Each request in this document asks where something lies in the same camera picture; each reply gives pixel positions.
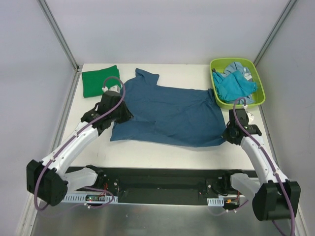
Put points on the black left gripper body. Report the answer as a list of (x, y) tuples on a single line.
[(123, 113)]

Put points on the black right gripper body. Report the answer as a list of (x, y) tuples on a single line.
[(230, 134)]

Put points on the dark blue t shirt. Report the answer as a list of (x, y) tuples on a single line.
[(172, 116)]

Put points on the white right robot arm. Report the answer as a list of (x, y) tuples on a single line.
[(275, 208)]

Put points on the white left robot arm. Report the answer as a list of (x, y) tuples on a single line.
[(61, 158)]

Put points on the folded green t shirt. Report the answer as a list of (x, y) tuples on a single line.
[(93, 81)]

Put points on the lime green plastic basket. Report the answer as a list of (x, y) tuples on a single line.
[(218, 65)]

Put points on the teal t shirt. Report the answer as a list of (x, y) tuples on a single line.
[(234, 86)]

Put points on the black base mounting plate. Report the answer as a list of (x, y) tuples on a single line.
[(168, 186)]

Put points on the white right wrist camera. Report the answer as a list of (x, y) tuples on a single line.
[(249, 114)]

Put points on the left aluminium frame post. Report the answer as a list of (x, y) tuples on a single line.
[(58, 33)]

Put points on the aluminium frame post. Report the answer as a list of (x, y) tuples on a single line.
[(275, 29), (58, 33)]

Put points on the right white cable duct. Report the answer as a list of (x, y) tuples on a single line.
[(215, 202)]

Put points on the white cable duct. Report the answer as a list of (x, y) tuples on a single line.
[(215, 202), (89, 198)]

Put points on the front aluminium frame rail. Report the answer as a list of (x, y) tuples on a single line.
[(50, 187)]

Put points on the left white cable duct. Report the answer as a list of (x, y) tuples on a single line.
[(89, 198)]

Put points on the right aluminium frame post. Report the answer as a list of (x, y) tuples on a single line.
[(275, 29)]

